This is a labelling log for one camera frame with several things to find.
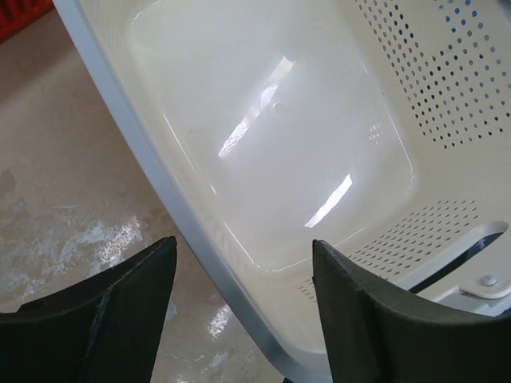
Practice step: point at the white perforated storage basket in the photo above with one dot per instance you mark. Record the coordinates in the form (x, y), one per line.
(381, 127)

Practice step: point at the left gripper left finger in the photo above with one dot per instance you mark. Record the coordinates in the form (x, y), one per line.
(106, 328)

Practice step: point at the red plastic shopping basket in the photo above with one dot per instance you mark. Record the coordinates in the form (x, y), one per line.
(18, 14)

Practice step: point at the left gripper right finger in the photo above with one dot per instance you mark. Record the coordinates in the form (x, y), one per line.
(375, 331)

